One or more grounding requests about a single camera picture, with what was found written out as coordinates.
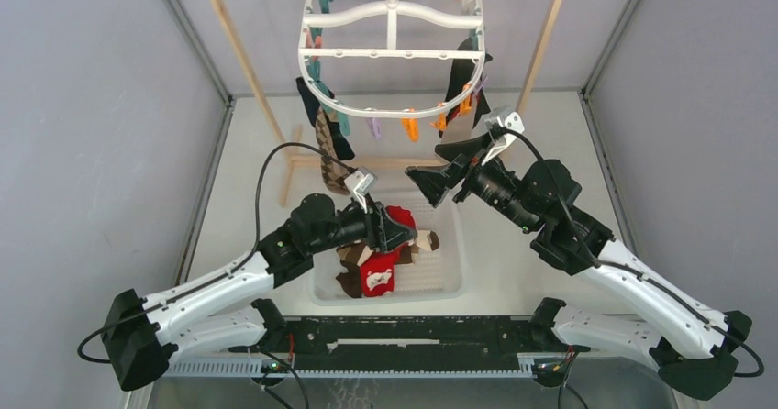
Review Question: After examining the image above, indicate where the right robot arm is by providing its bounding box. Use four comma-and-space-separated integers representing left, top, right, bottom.
406, 128, 752, 401

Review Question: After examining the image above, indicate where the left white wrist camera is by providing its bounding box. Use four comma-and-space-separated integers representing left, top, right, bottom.
344, 168, 376, 213

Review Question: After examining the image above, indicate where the brown white wavy sock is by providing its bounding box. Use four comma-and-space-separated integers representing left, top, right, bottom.
337, 241, 374, 267

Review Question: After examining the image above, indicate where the argyle brown sock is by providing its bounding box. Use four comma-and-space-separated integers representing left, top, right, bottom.
315, 134, 350, 195

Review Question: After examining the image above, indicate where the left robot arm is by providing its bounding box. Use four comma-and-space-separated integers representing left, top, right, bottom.
101, 193, 417, 392

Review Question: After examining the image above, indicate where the brown cream striped sock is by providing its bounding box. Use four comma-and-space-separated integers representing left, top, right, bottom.
395, 229, 440, 265

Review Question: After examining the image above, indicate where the white cable duct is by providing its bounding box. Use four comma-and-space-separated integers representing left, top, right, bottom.
162, 357, 537, 379

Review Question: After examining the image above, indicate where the wooden drying rack frame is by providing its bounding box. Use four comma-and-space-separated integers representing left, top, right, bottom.
195, 0, 575, 209

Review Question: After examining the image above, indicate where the red sock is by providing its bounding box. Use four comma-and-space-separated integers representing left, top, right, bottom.
360, 253, 398, 297
386, 205, 417, 254

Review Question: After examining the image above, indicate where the white oval clip hanger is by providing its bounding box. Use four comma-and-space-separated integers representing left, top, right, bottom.
297, 0, 487, 139

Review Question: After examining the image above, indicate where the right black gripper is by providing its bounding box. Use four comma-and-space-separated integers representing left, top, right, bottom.
406, 131, 539, 233

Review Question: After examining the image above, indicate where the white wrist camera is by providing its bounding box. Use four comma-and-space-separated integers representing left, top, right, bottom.
344, 168, 376, 213
481, 106, 525, 164

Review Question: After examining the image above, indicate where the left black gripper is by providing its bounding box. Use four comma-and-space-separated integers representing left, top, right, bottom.
308, 193, 417, 256

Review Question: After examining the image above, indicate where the black sock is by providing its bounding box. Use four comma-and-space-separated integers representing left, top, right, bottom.
439, 37, 493, 138

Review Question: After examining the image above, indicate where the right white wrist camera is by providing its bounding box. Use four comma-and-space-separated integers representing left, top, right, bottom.
481, 106, 525, 164

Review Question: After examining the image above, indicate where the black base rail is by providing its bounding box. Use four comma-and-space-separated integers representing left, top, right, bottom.
271, 315, 585, 370

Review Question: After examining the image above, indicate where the white plastic laundry basket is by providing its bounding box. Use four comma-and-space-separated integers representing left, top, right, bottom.
309, 190, 466, 306

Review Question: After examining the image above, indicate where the santa pattern dark sock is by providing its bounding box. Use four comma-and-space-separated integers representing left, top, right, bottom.
295, 77, 355, 161

